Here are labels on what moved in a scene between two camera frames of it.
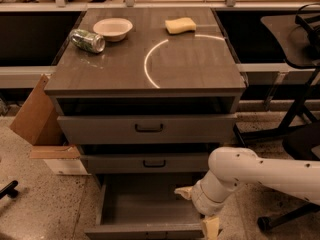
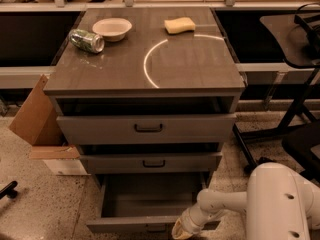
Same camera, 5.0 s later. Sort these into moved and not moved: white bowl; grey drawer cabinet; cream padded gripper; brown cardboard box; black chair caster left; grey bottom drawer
Moved: cream padded gripper; grey bottom drawer
Not moved: white bowl; grey drawer cabinet; black chair caster left; brown cardboard box
